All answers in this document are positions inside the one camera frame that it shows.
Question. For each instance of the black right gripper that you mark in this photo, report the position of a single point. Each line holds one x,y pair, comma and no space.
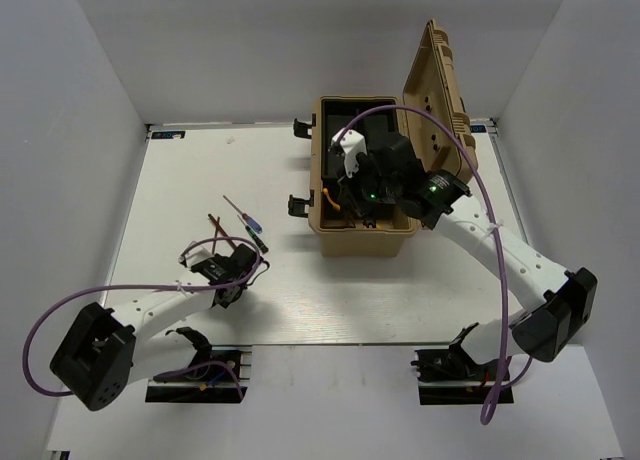
349,186

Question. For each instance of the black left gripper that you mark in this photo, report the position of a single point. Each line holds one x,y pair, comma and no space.
218,258

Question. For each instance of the tan plastic toolbox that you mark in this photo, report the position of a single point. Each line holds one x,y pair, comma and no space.
431,113

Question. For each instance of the yellow handled small pliers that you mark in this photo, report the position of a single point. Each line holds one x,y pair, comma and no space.
334,205

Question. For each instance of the black toolbox tray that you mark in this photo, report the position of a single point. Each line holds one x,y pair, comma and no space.
337,112

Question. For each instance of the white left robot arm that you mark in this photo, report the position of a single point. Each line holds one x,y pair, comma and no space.
106,349

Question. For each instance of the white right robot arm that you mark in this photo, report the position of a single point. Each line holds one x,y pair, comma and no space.
555,302

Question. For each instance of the medium dark hex key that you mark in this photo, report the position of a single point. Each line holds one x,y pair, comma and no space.
215,221

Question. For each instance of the small dark hex key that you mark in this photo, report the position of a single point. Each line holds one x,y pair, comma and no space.
233,243

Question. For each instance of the black rear toolbox latch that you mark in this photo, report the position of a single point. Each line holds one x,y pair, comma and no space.
304,130

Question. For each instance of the black toolbox latch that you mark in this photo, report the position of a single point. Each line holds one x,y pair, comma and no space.
301,207
304,130

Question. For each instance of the black front toolbox latch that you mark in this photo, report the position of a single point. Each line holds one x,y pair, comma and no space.
301,207

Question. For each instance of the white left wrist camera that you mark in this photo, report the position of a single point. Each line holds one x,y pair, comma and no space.
197,252

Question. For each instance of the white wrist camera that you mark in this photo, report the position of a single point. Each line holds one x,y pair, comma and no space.
349,144
197,252

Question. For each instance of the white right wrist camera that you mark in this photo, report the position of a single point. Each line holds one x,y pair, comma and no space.
349,144

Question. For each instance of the blue handled screwdriver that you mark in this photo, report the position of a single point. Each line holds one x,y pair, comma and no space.
250,221

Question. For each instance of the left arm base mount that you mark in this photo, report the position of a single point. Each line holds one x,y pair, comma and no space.
209,385

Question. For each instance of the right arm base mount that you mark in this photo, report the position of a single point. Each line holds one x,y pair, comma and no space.
445,380

